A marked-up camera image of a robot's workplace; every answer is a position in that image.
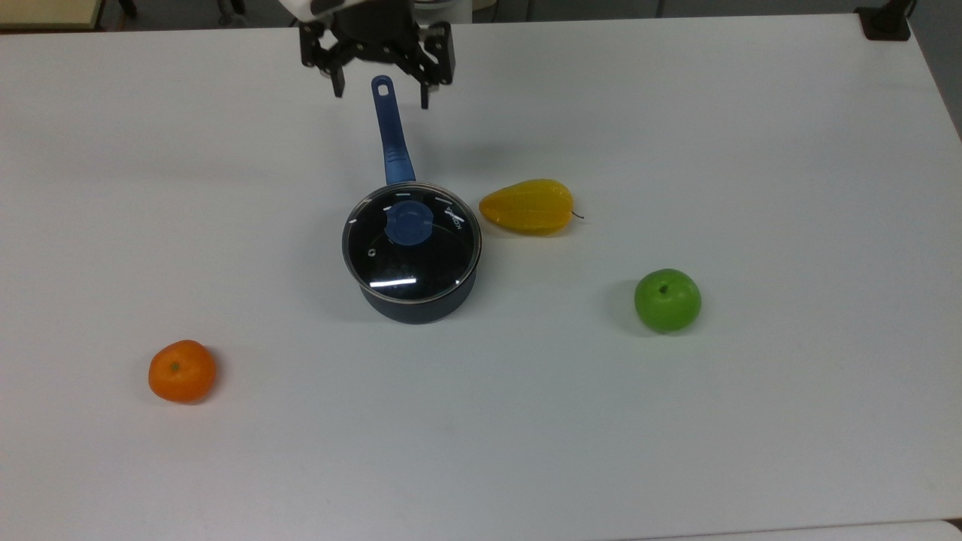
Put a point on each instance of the beige wooden board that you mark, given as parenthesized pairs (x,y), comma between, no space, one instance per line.
(45,13)

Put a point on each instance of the glass lid with blue knob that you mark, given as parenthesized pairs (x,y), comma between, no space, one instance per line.
(409,225)

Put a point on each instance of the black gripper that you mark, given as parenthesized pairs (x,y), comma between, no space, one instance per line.
(372,30)

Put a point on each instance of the yellow toy starfruit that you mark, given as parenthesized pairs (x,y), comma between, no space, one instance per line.
(526,207)

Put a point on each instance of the orange toy mandarin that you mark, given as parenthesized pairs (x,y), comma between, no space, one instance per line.
(182,371)

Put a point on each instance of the green toy apple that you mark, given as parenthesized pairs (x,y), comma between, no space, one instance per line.
(667,300)

